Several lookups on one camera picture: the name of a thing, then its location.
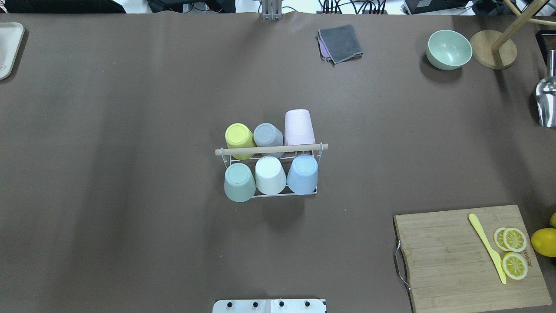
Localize yellow lemon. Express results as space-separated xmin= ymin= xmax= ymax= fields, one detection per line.
xmin=530 ymin=228 xmax=556 ymax=258
xmin=549 ymin=213 xmax=556 ymax=229

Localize yellow cup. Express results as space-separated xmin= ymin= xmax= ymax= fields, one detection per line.
xmin=225 ymin=123 xmax=257 ymax=149

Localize lemon slice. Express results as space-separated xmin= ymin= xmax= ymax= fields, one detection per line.
xmin=502 ymin=227 xmax=527 ymax=253
xmin=493 ymin=226 xmax=510 ymax=252
xmin=502 ymin=252 xmax=528 ymax=280

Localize wooden mug tree stand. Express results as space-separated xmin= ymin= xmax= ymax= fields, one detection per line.
xmin=470 ymin=0 xmax=555 ymax=70

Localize white wire cup rack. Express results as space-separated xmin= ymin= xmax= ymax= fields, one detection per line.
xmin=214 ymin=143 xmax=329 ymax=202

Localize aluminium frame post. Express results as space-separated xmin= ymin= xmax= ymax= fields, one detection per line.
xmin=259 ymin=0 xmax=283 ymax=20

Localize steel ice scoop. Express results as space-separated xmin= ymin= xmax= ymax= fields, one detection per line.
xmin=535 ymin=50 xmax=556 ymax=127

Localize yellow plastic knife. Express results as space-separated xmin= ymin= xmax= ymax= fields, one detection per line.
xmin=467 ymin=213 xmax=507 ymax=284

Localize cream plastic tray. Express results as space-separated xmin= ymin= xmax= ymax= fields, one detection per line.
xmin=0 ymin=22 xmax=25 ymax=80

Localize grey cup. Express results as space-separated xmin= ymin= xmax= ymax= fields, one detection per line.
xmin=253 ymin=123 xmax=284 ymax=147

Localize grey folded cloth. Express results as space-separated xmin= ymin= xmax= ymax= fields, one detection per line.
xmin=317 ymin=24 xmax=363 ymax=65

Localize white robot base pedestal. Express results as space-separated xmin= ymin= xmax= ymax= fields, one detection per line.
xmin=212 ymin=299 xmax=327 ymax=313

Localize purple cloth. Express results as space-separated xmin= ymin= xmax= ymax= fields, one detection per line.
xmin=317 ymin=36 xmax=331 ymax=62

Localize white cup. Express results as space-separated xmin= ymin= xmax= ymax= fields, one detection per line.
xmin=255 ymin=155 xmax=287 ymax=195

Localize mint green bowl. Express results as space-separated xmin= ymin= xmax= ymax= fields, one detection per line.
xmin=426 ymin=30 xmax=473 ymax=70

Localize light blue cup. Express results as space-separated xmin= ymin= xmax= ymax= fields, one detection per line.
xmin=287 ymin=154 xmax=318 ymax=194

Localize pink plastic cup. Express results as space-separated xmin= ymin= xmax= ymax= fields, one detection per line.
xmin=284 ymin=109 xmax=316 ymax=145

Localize sage green cup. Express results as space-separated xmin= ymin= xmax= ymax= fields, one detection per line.
xmin=224 ymin=163 xmax=256 ymax=203

